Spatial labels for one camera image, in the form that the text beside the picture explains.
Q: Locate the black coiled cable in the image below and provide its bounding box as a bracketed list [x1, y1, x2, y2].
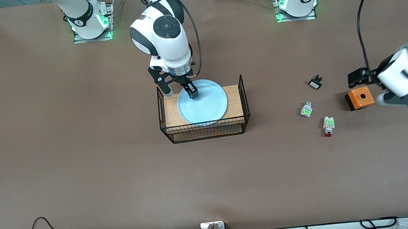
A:
[359, 215, 399, 229]

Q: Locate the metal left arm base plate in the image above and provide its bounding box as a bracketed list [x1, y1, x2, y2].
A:
[272, 0, 322, 24]

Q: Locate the wooden board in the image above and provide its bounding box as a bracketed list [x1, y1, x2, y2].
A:
[162, 84, 246, 133]

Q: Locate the red push button switch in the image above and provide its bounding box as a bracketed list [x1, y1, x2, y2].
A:
[321, 115, 337, 138]

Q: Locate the green white contact block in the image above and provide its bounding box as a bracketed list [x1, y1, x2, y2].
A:
[299, 101, 314, 119]

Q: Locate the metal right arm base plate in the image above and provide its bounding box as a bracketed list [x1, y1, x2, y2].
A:
[70, 1, 117, 44]

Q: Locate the black wire mesh basket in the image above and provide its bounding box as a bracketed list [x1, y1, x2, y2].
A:
[155, 74, 253, 145]

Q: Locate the orange button enclosure box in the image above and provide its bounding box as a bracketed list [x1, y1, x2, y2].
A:
[344, 85, 376, 112]

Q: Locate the light blue round plate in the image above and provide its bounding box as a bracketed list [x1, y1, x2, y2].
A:
[174, 76, 231, 129]

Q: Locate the small black square button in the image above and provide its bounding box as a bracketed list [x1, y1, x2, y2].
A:
[307, 75, 325, 91]

